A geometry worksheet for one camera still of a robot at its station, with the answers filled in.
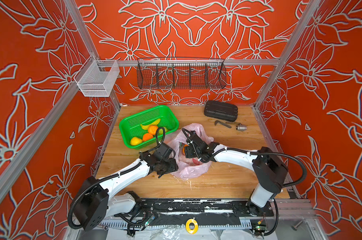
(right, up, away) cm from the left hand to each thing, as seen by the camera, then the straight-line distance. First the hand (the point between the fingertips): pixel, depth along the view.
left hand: (176, 167), depth 81 cm
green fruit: (-7, +20, +17) cm, 27 cm away
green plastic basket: (-33, +21, +23) cm, 46 cm away
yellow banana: (-16, +23, +25) cm, 38 cm away
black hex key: (+30, +25, +29) cm, 49 cm away
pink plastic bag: (+6, +3, -9) cm, 11 cm away
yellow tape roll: (+9, -24, -14) cm, 29 cm away
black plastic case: (+34, +33, +27) cm, 55 cm away
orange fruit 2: (+4, +9, -1) cm, 10 cm away
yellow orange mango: (-26, +13, +11) cm, 31 cm away
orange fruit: (-19, +16, +12) cm, 28 cm away
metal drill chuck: (+45, +21, +20) cm, 53 cm away
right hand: (+6, +8, +7) cm, 12 cm away
